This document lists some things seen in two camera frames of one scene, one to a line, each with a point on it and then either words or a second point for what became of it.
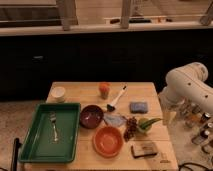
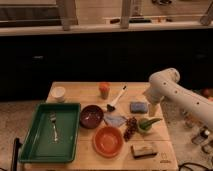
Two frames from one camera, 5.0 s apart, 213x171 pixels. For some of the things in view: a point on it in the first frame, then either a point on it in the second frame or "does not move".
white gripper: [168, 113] → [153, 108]
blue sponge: [136, 107] does not move
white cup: [58, 94] does not move
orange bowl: [107, 141] does not move
